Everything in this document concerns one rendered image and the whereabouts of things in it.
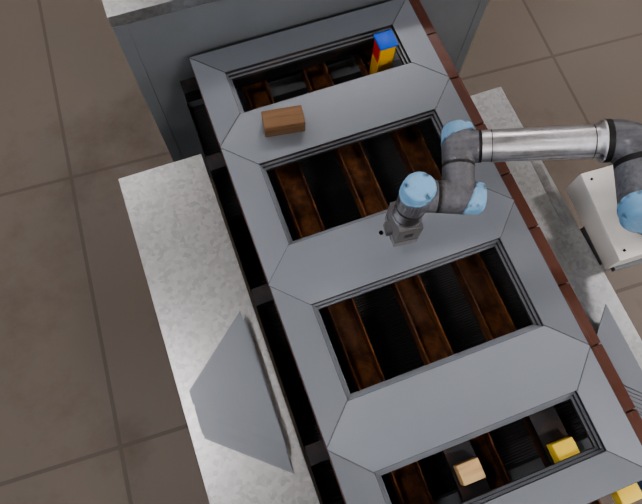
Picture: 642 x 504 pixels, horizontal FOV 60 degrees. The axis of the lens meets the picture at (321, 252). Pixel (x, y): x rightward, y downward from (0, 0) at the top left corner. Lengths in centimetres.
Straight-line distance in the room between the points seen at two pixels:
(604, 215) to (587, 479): 76
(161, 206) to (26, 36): 174
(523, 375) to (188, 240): 100
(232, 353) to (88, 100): 175
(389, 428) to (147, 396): 120
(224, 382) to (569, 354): 91
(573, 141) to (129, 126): 204
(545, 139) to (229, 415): 102
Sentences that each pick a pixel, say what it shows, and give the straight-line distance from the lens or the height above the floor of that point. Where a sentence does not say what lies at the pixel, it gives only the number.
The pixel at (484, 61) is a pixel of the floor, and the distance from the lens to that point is 306.
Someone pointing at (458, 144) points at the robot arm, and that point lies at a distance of 133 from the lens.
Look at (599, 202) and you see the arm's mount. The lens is 189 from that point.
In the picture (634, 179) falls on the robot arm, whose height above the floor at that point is 126.
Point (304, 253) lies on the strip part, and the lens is 154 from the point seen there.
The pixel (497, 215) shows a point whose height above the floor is 85.
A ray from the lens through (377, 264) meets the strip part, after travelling 154.
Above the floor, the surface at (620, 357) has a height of 72.
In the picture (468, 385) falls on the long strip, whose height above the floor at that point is 85.
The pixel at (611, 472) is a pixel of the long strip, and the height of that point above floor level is 85.
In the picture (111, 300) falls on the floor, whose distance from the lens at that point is 251.
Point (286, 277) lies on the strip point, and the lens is 152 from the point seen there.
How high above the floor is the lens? 230
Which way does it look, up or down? 71 degrees down
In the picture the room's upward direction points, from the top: 5 degrees clockwise
